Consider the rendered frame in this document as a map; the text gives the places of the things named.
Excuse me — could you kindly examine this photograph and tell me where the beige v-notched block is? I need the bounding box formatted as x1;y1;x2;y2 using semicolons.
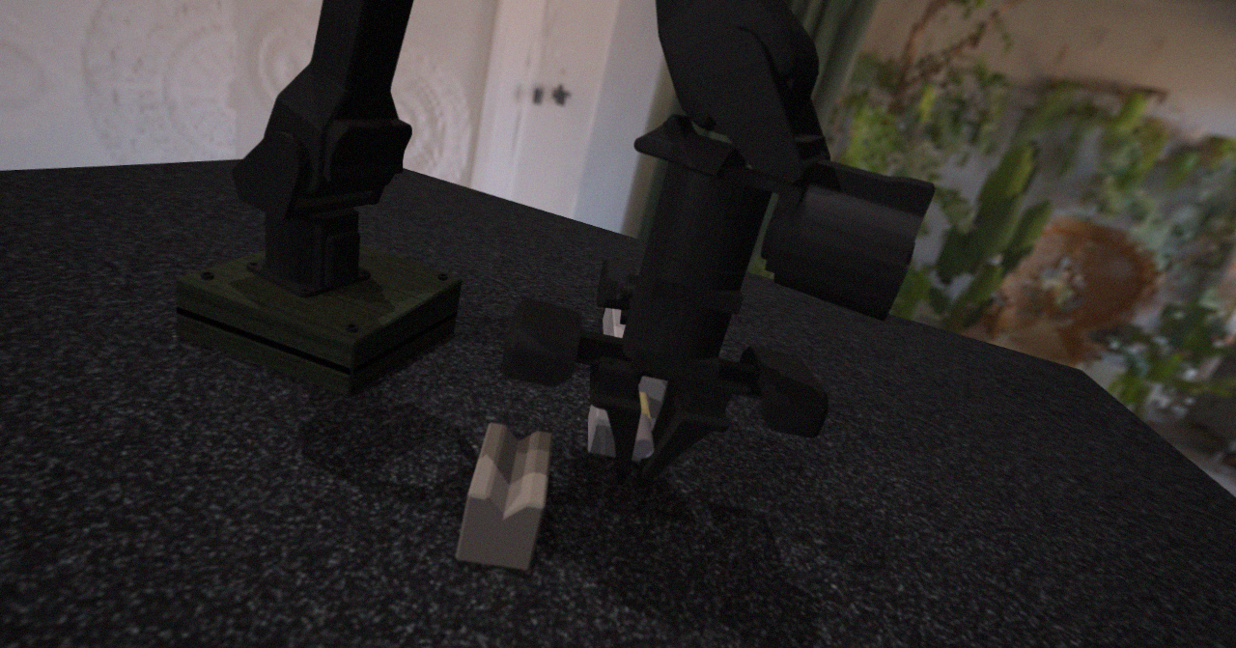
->
456;423;552;570

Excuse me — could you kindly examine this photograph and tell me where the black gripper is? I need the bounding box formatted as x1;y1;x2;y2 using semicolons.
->
501;241;829;488

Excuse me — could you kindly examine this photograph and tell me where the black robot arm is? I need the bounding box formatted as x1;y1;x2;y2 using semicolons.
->
232;0;934;322

